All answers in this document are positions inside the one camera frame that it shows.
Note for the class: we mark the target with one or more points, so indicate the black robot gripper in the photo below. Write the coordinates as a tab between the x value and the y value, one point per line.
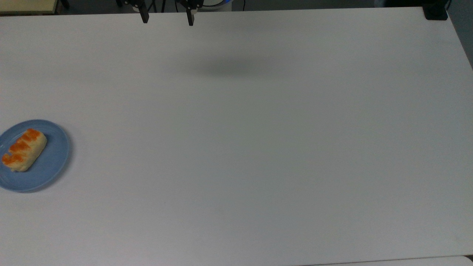
188	3

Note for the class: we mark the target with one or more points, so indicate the bread with orange topping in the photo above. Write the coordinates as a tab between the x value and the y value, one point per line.
26	151

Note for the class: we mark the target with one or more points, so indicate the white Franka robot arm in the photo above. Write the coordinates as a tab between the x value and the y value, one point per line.
218	7

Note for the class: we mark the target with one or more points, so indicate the wooden side table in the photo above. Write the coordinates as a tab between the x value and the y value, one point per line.
26	5

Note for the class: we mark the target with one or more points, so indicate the blue round plate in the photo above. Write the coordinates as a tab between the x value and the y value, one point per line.
51	162

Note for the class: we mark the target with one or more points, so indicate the black table clamp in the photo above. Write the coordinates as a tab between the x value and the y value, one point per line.
436	14

